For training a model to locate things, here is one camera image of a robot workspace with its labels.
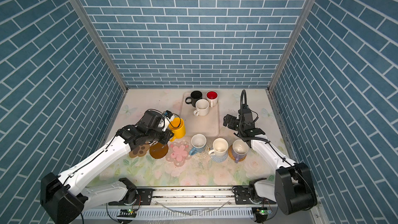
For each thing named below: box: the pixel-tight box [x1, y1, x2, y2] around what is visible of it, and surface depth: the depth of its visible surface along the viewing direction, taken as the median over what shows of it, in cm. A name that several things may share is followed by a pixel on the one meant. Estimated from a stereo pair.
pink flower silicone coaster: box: [165, 140, 192, 167], surface depth 89 cm
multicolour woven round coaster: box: [194, 146, 210, 159], surface depth 88 cm
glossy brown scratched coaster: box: [149, 142, 169, 160], surface depth 90 cm
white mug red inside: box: [206, 90, 219, 108], surface depth 110 cm
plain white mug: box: [208, 137, 229, 158], surface depth 84 cm
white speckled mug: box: [193, 98, 210, 117], surface depth 103 cm
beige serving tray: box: [179, 91, 220, 138], surface depth 104 cm
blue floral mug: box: [189, 133, 207, 156], surface depth 85 cm
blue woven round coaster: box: [209, 150, 229, 163], surface depth 88 cm
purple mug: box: [231, 138, 250, 164], surface depth 84 cm
